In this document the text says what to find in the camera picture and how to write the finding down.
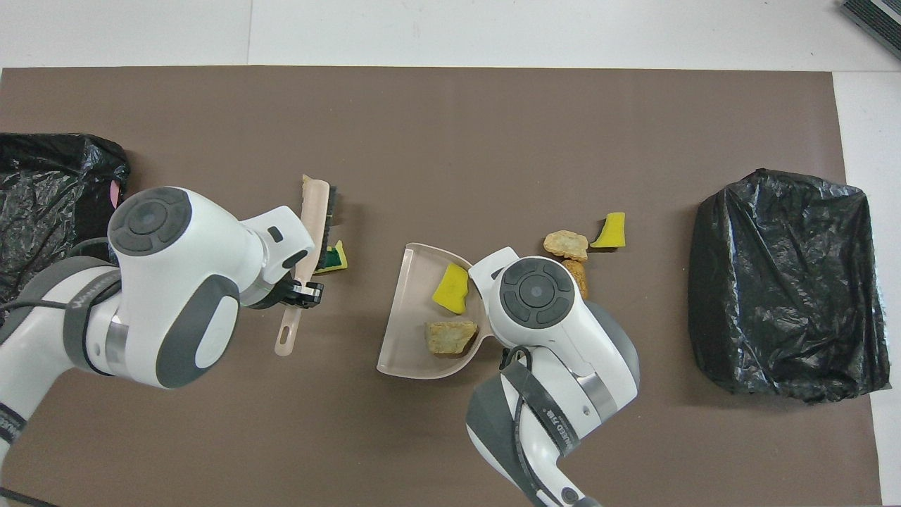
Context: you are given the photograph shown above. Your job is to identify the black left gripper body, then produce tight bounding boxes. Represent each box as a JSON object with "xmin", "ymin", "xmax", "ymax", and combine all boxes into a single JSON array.
[{"xmin": 246, "ymin": 280, "xmax": 282, "ymax": 311}]

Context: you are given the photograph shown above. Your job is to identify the green and yellow sponge piece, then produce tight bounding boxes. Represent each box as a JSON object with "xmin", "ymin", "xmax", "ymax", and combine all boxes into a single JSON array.
[{"xmin": 313, "ymin": 239, "xmax": 348, "ymax": 275}]

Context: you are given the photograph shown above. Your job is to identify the beige hand brush black bristles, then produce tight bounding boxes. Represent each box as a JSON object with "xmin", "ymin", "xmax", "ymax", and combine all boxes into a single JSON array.
[{"xmin": 273, "ymin": 178, "xmax": 339, "ymax": 358}]

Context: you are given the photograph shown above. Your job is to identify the beige plastic dustpan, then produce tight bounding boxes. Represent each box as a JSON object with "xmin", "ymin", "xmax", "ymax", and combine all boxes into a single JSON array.
[{"xmin": 377, "ymin": 243, "xmax": 493, "ymax": 381}]

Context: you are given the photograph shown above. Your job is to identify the black bagged bin pink spot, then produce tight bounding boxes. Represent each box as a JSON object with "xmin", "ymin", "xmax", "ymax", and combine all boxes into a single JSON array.
[{"xmin": 0, "ymin": 132, "xmax": 132, "ymax": 305}]

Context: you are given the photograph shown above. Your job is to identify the brown table mat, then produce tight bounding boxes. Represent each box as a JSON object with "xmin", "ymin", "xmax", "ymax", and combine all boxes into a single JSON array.
[{"xmin": 0, "ymin": 66, "xmax": 883, "ymax": 507}]

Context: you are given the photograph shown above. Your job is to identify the tan foam chunk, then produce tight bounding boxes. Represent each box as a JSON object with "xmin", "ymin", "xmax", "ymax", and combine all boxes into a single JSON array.
[{"xmin": 543, "ymin": 230, "xmax": 590, "ymax": 263}]

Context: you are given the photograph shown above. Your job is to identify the orange-brown foam cylinder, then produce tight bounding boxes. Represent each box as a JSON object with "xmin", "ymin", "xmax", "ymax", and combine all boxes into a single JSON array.
[{"xmin": 563, "ymin": 259, "xmax": 588, "ymax": 300}]

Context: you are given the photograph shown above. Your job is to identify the yellow curved sponge wedge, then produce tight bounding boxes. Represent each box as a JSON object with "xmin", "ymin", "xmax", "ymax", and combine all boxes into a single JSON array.
[{"xmin": 590, "ymin": 212, "xmax": 626, "ymax": 249}]

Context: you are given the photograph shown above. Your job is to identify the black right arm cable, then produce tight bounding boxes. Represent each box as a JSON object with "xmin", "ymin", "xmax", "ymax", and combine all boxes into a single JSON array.
[{"xmin": 500, "ymin": 344, "xmax": 606, "ymax": 507}]

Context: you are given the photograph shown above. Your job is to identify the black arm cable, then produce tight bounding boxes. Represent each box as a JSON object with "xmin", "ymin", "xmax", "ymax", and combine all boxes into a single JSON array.
[
  {"xmin": 0, "ymin": 238, "xmax": 120, "ymax": 507},
  {"xmin": 500, "ymin": 344, "xmax": 606, "ymax": 507}
]

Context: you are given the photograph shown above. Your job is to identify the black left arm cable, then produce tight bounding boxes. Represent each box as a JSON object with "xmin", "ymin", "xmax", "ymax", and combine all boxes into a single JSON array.
[{"xmin": 0, "ymin": 238, "xmax": 120, "ymax": 507}]

